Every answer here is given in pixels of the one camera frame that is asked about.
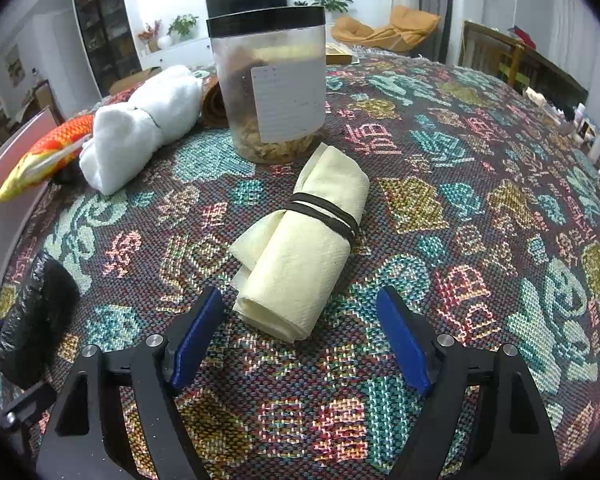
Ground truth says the green potted plant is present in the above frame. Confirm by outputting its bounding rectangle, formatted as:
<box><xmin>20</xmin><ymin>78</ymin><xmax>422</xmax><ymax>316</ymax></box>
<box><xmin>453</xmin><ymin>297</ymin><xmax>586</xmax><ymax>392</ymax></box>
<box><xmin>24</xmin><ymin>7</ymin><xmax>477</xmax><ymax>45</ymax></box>
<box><xmin>168</xmin><ymin>13</ymin><xmax>198</xmax><ymax>41</ymax></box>

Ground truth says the dark glass cabinet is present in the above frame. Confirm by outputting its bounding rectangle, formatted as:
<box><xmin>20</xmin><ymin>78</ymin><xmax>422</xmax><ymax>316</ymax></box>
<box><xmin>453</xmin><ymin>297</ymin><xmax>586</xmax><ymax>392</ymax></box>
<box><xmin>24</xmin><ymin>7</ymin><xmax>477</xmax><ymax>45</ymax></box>
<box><xmin>73</xmin><ymin>0</ymin><xmax>140</xmax><ymax>96</ymax></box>

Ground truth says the wooden side table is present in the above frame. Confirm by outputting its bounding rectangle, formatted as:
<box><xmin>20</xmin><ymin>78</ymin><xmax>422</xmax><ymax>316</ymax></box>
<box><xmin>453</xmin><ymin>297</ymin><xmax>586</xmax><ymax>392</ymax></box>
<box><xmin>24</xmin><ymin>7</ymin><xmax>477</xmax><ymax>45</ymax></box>
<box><xmin>460</xmin><ymin>21</ymin><xmax>588</xmax><ymax>113</ymax></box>

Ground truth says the clear jar black lid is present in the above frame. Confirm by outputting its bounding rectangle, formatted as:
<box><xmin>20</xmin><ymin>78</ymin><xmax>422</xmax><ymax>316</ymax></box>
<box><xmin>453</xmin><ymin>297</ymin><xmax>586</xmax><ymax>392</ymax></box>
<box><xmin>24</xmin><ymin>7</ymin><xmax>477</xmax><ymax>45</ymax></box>
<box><xmin>207</xmin><ymin>6</ymin><xmax>326</xmax><ymax>164</ymax></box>

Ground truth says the cream cloth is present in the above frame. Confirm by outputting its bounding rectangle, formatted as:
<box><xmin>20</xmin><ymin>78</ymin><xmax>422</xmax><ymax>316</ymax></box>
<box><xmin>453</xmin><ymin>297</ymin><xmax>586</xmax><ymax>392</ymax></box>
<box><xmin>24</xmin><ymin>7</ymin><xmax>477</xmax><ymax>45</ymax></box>
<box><xmin>230</xmin><ymin>143</ymin><xmax>370</xmax><ymax>344</ymax></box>

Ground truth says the white towel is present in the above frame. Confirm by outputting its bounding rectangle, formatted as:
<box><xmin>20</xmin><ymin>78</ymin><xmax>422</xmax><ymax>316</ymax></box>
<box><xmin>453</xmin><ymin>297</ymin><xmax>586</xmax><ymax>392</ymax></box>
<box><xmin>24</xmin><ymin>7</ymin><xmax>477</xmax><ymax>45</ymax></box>
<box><xmin>79</xmin><ymin>65</ymin><xmax>202</xmax><ymax>195</ymax></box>

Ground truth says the orange plush fish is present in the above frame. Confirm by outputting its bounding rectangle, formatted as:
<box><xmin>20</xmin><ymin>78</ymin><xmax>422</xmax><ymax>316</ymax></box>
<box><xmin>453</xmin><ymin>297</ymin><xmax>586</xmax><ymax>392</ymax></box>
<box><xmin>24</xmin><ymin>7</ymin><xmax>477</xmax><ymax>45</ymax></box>
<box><xmin>0</xmin><ymin>114</ymin><xmax>95</xmax><ymax>203</ymax></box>

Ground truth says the white tv console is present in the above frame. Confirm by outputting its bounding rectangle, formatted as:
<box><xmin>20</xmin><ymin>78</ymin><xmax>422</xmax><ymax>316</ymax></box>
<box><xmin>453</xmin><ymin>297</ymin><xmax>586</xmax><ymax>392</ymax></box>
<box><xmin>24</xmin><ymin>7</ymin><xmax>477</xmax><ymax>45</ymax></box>
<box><xmin>140</xmin><ymin>38</ymin><xmax>213</xmax><ymax>70</ymax></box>

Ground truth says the brown cloth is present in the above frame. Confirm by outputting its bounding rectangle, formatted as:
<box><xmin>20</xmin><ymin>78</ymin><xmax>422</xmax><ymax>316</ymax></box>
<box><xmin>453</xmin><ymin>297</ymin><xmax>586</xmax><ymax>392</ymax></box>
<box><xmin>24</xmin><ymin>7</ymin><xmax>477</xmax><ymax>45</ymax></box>
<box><xmin>200</xmin><ymin>75</ymin><xmax>228</xmax><ymax>128</ymax></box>

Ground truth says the orange lounge chair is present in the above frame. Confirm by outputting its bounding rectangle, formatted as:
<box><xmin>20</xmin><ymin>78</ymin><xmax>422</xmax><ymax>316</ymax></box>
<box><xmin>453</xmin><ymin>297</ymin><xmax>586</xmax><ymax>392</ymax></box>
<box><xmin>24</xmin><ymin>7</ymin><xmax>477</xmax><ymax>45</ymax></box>
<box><xmin>332</xmin><ymin>6</ymin><xmax>440</xmax><ymax>53</ymax></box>

